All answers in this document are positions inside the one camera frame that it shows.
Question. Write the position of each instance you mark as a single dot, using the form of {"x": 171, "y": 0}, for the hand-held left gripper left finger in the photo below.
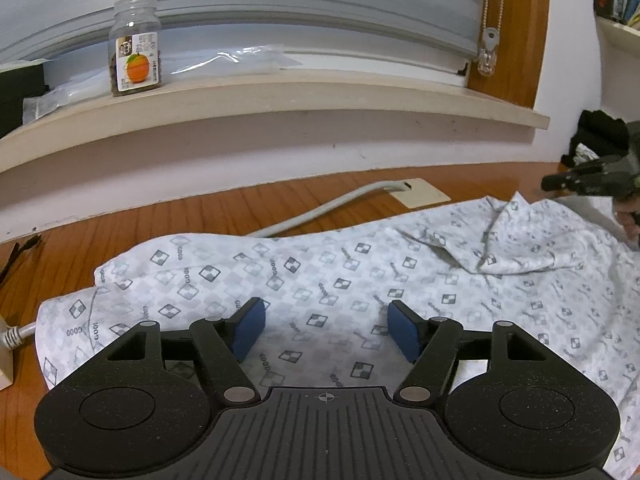
{"x": 250, "y": 327}

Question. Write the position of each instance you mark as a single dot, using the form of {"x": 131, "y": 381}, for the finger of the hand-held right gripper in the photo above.
{"x": 575, "y": 182}

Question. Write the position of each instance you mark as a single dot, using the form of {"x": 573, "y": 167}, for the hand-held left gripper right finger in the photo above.
{"x": 402, "y": 330}

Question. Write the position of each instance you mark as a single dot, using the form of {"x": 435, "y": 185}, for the white patterned pajama garment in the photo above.
{"x": 350, "y": 270}

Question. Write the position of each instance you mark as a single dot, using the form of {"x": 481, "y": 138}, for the stack of dark folded clothes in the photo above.
{"x": 595, "y": 130}

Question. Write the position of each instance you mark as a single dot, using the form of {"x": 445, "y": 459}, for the folded white patterned garment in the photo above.
{"x": 585, "y": 154}

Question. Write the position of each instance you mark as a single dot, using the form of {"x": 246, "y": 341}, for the white shelf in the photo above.
{"x": 620, "y": 40}

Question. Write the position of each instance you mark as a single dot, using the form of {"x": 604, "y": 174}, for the beige stone window sill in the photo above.
{"x": 250, "y": 105}

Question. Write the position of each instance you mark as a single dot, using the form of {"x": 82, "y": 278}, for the clear jar with orange label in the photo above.
{"x": 135, "y": 50}

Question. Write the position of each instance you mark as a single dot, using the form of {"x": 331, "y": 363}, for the black box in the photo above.
{"x": 20, "y": 95}

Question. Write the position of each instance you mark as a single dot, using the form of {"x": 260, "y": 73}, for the grey window blind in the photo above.
{"x": 275, "y": 0}

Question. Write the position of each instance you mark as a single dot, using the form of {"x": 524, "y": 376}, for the wooden window frame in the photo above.
{"x": 520, "y": 35}

